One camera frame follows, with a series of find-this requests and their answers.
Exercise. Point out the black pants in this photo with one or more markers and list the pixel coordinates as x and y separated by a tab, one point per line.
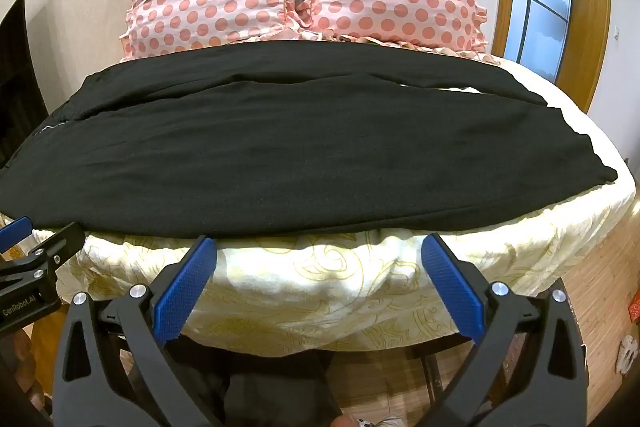
300	157

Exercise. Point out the white wall outlet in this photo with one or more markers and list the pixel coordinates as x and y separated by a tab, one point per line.
616	33

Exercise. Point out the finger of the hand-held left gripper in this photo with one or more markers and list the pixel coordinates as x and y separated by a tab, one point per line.
14	232
60	243

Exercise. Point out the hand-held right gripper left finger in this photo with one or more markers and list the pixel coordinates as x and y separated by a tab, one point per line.
182	292

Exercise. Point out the yellow patterned bed sheet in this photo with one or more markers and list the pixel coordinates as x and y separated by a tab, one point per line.
310	287

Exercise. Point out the person's dark trouser leg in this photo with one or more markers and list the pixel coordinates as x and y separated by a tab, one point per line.
270	387

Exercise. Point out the person's shoe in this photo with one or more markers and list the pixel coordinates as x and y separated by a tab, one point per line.
372	422

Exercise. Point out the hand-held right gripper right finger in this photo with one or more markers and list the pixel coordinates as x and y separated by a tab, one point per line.
452	289

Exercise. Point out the dark wooden furniture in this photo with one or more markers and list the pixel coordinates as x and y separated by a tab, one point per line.
17	77

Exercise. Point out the red box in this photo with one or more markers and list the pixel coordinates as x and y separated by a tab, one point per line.
635	307

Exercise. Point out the white slipper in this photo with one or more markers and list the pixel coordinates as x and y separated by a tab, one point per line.
629	352

